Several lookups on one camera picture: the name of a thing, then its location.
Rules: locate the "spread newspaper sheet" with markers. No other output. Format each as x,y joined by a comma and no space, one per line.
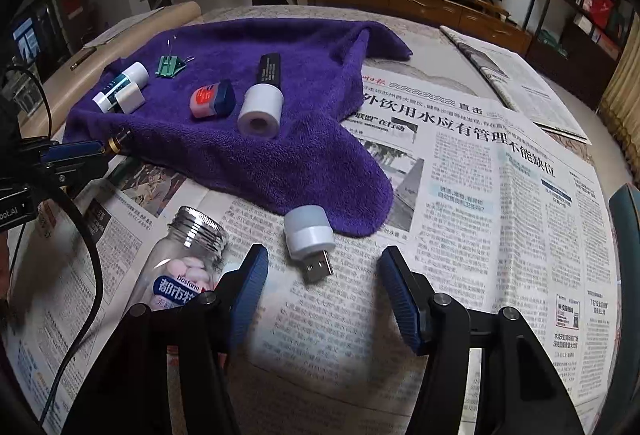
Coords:
475,215
100,255

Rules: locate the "dark pen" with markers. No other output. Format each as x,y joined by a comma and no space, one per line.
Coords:
82,59

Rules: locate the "folded newspaper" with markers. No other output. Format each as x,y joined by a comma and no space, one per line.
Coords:
515,75

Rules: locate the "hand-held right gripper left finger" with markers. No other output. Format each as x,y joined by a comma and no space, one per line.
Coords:
247,290

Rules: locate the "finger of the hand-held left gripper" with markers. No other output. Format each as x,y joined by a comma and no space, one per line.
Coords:
75,172
75,149

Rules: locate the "white and teal bottle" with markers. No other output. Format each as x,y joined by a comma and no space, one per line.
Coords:
117,87

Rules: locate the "white charger plug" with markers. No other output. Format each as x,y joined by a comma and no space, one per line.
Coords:
132,97

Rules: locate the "beige curtain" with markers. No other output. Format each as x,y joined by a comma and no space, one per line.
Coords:
622,80

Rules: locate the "brown bottle with gold cap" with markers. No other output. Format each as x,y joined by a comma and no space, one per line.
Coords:
117,142

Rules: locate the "dark glass cabinet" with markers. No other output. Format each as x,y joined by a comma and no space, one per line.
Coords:
35,35

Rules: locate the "black marker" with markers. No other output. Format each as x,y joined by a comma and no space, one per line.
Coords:
270,70

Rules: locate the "clear pill bottle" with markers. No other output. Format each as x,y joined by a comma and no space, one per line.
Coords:
180,265

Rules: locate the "pink jar with blue lid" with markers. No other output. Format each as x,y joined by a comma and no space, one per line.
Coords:
212,100

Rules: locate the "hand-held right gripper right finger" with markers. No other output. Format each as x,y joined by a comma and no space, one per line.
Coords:
400,300

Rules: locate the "white plug-in night light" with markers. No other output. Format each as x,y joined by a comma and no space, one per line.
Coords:
310,235

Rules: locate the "green binder clip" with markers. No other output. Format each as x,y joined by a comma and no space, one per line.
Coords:
169,65

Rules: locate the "white tape roll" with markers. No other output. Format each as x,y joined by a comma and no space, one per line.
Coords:
260,112

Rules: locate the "beige coffee table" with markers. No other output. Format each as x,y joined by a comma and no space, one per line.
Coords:
170,12

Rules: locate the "blue cushioned chair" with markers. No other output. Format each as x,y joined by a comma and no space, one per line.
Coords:
627,225

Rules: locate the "purple towel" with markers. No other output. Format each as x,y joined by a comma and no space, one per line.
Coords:
300,140

